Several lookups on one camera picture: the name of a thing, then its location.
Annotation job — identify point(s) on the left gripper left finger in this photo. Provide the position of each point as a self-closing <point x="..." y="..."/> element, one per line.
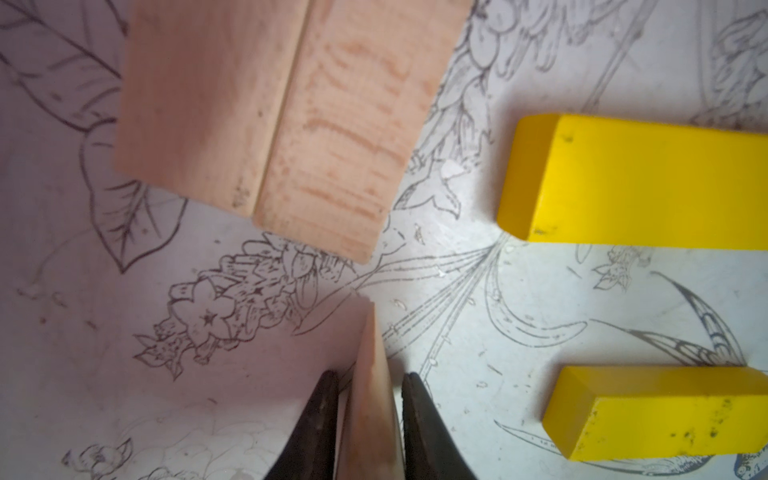
<point x="310" y="451"/>

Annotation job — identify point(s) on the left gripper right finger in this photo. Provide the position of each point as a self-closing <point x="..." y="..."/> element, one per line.
<point x="430" y="452"/>

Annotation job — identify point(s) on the natural wood block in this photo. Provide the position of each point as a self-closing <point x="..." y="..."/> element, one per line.
<point x="364" y="79"/>
<point x="203" y="87"/>
<point x="370" y="443"/>

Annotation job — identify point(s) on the yellow block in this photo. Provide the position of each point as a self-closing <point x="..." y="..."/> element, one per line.
<point x="601" y="413"/>
<point x="594" y="180"/>

